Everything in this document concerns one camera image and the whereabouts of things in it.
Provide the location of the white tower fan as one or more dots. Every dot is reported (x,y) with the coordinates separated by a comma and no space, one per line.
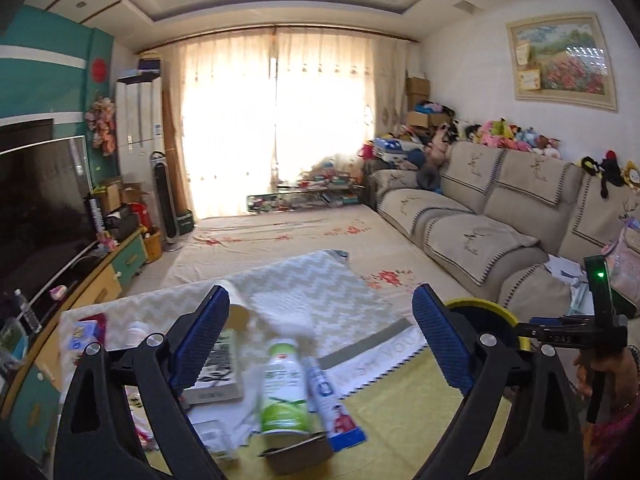
(165,200)

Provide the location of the pink flower decoration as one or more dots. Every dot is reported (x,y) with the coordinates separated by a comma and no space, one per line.
(102,125)

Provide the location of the white jar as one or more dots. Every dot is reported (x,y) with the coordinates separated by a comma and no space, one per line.
(136,334)

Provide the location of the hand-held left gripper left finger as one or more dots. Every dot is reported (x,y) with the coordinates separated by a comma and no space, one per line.
(200,340)

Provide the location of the pile of books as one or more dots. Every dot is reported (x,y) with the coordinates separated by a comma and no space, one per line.
(330,177)

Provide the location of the floral bedsheet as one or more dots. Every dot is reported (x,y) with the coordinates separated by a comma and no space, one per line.
(280,232)

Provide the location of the black television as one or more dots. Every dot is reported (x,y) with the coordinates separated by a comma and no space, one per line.
(40,210)

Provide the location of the black plush toy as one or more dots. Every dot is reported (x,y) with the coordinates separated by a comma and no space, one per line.
(607,167)

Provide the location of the pink patterned bag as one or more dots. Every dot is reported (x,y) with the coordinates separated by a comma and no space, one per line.
(625,255)

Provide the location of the white blue toothpaste tube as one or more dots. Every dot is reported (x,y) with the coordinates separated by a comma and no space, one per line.
(326,402)

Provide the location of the white papers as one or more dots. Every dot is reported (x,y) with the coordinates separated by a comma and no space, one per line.
(565,270)

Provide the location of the small cardboard box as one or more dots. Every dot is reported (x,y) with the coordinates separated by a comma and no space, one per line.
(300,455)

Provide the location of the chevron patterned cloth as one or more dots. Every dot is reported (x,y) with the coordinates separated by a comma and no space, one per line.
(310,290)

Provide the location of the red box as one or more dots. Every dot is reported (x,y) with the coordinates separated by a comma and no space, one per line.
(142,215)

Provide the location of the green white bottle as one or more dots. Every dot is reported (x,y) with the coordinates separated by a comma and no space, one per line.
(285,390)

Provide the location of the small pink object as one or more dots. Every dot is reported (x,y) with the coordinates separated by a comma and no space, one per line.
(59,292)

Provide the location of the person's right hand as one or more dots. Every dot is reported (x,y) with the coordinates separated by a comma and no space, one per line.
(582,375)

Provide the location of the dark green box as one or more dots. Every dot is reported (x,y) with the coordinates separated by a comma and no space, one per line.
(185,222)

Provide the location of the black white long box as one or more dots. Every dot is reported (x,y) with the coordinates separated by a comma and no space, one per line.
(96,217)

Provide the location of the yellow plush toy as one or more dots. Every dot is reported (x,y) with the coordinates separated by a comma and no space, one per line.
(631,175)

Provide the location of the white paper wrapper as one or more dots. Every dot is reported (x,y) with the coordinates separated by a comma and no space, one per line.
(220,427)

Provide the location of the clear plastic bag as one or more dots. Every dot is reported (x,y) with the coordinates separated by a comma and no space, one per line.
(12,342)

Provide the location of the stack of cardboard boxes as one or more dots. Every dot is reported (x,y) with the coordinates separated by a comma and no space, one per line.
(417,92)

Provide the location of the dark blue box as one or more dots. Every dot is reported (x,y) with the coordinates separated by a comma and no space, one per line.
(150,67)

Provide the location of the glass coffee table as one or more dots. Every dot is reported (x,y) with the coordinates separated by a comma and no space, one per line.
(300,202)

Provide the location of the open cardboard box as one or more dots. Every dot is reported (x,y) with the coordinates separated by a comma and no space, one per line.
(110,197)

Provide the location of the clear water bottle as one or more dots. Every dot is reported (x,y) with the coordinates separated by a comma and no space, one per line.
(29,312)

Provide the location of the yellow basket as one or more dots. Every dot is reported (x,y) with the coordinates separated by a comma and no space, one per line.
(152,247)

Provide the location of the person's right forearm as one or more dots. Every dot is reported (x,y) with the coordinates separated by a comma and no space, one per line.
(617,440)

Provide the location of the red round wall ornament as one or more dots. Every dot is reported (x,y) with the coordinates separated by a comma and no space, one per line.
(100,69)

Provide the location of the pink handbag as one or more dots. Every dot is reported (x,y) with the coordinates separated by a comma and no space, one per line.
(367,152)

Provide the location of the red packet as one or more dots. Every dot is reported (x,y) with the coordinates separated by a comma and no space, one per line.
(97,319)

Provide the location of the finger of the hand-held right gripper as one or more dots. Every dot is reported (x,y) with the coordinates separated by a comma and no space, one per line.
(555,332)

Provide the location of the row of stuffed toys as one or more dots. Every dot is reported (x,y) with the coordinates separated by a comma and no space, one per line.
(500,132)

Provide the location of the framed flower painting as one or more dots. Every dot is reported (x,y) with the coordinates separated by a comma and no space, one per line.
(562,60)

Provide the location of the blue white small carton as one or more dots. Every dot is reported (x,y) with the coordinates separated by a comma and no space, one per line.
(82,336)

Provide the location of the yellow trash bin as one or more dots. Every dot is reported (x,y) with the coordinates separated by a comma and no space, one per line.
(480,306)

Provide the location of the yellow mat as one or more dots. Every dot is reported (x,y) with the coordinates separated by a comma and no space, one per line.
(400,435)

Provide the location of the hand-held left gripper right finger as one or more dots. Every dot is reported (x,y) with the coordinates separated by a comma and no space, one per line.
(445,345)

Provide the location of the beige sofa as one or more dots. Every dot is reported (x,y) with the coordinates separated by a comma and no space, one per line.
(475,220)

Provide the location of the paper cup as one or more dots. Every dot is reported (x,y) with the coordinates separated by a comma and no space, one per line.
(240,316)

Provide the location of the sheer cream curtain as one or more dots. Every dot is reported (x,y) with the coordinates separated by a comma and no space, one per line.
(225,110)

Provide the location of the yellow green tv cabinet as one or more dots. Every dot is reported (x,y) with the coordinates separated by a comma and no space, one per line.
(125,260)

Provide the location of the blue star patterned bag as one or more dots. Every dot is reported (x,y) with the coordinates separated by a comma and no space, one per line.
(395,147)

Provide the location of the grey box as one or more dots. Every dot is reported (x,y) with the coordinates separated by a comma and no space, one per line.
(220,377)

